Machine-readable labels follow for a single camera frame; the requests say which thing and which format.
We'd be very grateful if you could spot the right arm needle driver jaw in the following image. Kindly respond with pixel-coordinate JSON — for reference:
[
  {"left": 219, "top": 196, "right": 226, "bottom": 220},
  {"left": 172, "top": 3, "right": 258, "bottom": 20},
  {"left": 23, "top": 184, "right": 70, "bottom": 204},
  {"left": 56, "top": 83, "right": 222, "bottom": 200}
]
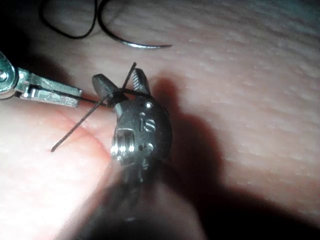
[
  {"left": 131, "top": 67, "right": 154, "bottom": 99},
  {"left": 91, "top": 73, "right": 119, "bottom": 106}
]

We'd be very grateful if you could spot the left arm needle driver jaw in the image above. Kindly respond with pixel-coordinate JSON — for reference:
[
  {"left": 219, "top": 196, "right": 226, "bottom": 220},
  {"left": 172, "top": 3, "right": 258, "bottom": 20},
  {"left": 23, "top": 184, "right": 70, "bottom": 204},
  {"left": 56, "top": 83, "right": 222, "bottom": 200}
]
[
  {"left": 15, "top": 84, "right": 80, "bottom": 109},
  {"left": 16, "top": 69, "right": 83, "bottom": 98}
]

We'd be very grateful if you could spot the right arm needle driver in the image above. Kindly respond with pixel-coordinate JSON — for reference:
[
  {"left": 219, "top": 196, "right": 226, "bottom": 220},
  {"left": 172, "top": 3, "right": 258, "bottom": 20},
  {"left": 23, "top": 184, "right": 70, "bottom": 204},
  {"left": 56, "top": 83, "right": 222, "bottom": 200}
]
[{"left": 110, "top": 96, "right": 174, "bottom": 165}]

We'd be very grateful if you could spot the left arm needle driver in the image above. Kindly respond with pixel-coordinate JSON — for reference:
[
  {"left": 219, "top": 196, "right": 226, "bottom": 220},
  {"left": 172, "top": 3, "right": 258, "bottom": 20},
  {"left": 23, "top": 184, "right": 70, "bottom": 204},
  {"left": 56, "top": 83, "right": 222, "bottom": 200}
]
[{"left": 0, "top": 50, "right": 19, "bottom": 101}]

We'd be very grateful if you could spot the black thread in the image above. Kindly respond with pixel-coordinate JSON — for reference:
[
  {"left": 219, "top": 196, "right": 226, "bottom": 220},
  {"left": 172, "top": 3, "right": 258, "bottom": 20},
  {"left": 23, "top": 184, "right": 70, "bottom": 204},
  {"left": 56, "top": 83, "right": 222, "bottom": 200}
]
[{"left": 38, "top": 0, "right": 154, "bottom": 153}]

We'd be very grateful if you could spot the curved steel needle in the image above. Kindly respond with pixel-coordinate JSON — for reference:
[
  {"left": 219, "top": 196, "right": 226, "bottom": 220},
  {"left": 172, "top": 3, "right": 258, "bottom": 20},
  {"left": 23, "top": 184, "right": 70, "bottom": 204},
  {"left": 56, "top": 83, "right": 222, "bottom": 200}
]
[{"left": 96, "top": 0, "right": 174, "bottom": 51}]

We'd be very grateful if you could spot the tissue pad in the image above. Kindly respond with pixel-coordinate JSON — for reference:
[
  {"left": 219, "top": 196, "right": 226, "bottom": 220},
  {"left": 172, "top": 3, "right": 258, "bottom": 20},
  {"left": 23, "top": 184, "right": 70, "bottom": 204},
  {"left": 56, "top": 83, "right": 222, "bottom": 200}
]
[{"left": 0, "top": 0, "right": 320, "bottom": 240}]

